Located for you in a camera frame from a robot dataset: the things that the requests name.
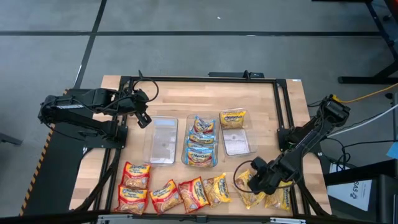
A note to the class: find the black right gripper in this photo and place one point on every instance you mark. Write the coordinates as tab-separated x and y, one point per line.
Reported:
276	175

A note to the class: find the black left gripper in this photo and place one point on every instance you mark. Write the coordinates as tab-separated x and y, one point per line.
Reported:
135	101

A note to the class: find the red Maruchan ramen pack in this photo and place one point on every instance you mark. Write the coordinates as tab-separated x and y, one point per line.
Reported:
193	194
136	175
132	199
165	196

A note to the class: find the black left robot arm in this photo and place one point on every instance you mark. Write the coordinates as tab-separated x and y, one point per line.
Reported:
71	107

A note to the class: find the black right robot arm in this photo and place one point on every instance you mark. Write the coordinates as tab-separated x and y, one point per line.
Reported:
308	137

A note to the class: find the clear plastic bin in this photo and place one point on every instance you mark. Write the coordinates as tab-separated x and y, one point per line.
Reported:
188	121
161	140
236	143

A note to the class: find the white paper sheet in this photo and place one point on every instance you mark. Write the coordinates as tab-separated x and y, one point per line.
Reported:
348	196

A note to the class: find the black mat with hazard stripes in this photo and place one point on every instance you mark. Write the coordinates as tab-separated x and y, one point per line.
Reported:
56	174

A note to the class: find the white corner label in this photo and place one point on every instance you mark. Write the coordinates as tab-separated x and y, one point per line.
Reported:
297	80

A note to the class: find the black cabinet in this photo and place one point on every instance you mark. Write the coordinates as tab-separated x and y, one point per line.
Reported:
385	199

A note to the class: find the dark grey furniture leg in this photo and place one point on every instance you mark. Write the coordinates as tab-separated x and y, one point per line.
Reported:
9	139

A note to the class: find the blue object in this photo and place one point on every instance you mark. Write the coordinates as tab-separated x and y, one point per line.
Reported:
393	151

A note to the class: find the black metal table frame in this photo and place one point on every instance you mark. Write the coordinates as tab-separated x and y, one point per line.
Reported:
186	78

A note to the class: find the black and silver rail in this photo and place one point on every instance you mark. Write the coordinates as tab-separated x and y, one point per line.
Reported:
199	218

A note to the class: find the black desk leg frame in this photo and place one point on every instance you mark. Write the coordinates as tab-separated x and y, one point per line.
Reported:
367	80

